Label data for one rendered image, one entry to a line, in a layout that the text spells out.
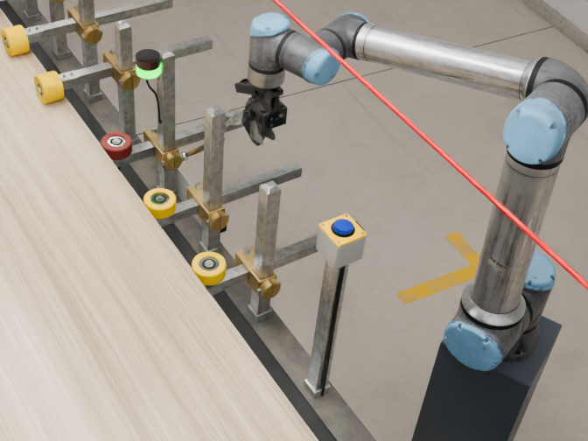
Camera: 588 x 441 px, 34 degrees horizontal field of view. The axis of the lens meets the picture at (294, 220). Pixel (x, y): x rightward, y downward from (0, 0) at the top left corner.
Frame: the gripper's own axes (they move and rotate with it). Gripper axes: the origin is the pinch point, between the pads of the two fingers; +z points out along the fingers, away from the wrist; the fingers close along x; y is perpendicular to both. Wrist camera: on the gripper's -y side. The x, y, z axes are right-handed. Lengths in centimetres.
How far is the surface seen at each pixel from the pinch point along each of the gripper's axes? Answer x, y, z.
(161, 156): -19.1, -16.2, 10.1
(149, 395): -59, 53, 6
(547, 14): 250, -111, 93
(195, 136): -6.4, -20.3, 10.9
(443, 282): 84, 4, 96
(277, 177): 4.2, 5.0, 10.8
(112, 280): -51, 21, 6
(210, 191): -18.7, 8.7, 3.0
